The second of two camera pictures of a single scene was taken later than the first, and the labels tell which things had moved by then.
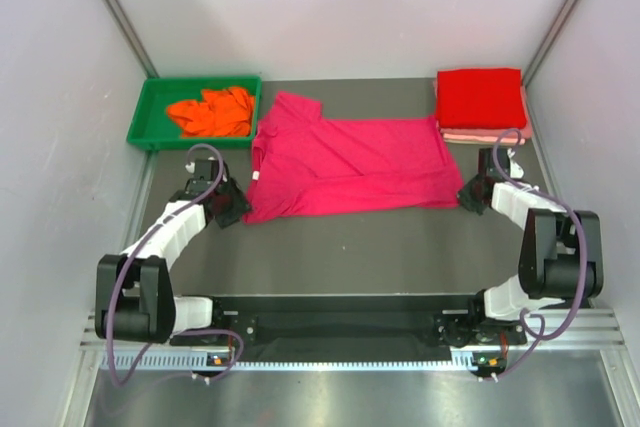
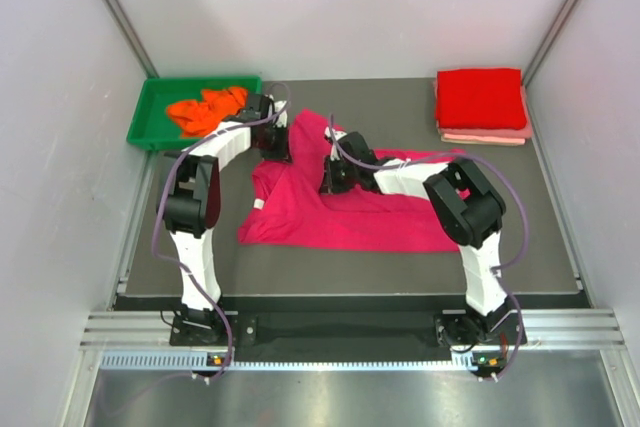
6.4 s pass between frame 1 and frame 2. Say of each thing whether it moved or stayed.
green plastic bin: stayed
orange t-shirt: stayed
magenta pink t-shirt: moved
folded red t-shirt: stayed
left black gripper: moved
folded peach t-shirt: stayed
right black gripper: moved
